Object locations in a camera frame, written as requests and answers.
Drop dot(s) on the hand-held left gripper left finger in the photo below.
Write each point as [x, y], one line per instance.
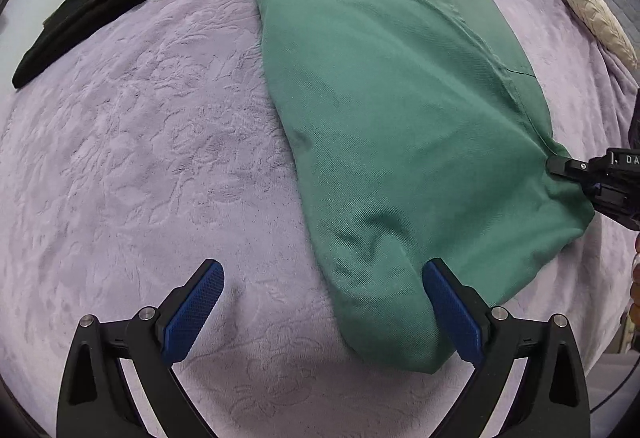
[195, 308]

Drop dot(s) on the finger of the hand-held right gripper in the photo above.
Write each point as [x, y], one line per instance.
[612, 203]
[565, 165]

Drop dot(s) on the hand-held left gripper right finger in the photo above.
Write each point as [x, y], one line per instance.
[452, 310]

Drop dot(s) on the green button shirt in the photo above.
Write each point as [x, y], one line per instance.
[390, 117]

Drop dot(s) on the person's right hand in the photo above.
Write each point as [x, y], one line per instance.
[637, 273]

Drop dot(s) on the purple embossed blanket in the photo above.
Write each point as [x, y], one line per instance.
[150, 167]

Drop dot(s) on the black garment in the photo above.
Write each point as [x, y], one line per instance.
[105, 2]

